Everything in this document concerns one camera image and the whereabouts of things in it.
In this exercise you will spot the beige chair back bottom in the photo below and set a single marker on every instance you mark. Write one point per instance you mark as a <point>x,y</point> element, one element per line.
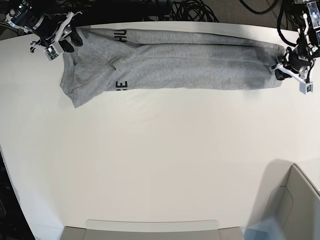
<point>128,230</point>

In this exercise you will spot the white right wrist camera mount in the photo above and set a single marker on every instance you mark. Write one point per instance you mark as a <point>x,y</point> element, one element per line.
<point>52,49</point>

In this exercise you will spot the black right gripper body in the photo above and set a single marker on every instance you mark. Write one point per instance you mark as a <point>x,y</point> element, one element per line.
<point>47,26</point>

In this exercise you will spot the grey T-shirt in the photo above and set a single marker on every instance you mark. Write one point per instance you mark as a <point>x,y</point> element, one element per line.
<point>130,59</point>

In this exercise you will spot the beige partition panel right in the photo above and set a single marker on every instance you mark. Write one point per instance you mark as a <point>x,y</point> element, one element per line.
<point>293,210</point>

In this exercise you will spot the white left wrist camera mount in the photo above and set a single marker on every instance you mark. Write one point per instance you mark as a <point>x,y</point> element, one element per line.
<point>304,85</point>

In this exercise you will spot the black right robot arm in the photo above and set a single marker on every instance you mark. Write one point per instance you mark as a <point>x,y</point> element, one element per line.
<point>20,12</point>

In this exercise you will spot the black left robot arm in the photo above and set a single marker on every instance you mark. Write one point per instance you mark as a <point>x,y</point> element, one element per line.
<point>305,16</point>

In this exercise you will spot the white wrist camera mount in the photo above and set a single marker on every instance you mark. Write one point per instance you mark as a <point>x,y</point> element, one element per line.
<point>52,49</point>
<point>304,85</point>

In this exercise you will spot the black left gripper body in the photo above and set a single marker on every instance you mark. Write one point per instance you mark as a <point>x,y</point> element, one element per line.
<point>297,63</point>

